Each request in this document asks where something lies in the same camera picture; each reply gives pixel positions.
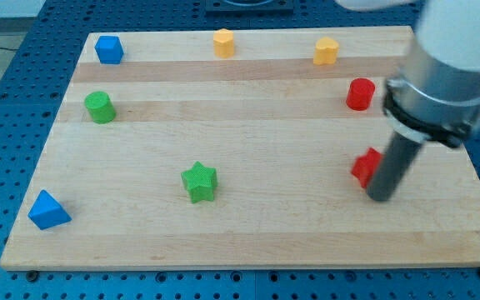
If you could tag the blue triangle block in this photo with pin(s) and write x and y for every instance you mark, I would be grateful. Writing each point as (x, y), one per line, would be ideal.
(47, 212)

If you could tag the yellow hexagon block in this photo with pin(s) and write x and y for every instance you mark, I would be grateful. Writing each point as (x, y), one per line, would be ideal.
(223, 43)

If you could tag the green cylinder block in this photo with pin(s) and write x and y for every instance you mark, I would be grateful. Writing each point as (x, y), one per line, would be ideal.
(100, 107)

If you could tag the red cylinder block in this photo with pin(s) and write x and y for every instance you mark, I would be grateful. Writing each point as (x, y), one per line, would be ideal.
(360, 94)

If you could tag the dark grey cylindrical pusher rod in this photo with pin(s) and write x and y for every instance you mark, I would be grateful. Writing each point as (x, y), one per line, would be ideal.
(398, 157)

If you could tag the green star block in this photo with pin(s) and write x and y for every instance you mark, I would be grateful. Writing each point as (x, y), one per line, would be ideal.
(200, 182)

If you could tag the blue pentagon block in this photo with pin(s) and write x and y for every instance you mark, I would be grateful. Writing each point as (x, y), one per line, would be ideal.
(109, 49)

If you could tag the light wooden board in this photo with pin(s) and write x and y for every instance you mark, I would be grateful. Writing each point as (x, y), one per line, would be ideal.
(277, 129)

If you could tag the red star block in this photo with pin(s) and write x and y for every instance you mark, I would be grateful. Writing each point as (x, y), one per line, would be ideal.
(366, 165)

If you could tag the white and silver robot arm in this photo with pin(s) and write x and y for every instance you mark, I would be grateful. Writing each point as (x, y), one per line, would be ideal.
(435, 95)

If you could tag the yellow heart block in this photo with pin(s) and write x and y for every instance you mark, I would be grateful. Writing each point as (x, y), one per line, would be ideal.
(325, 51)

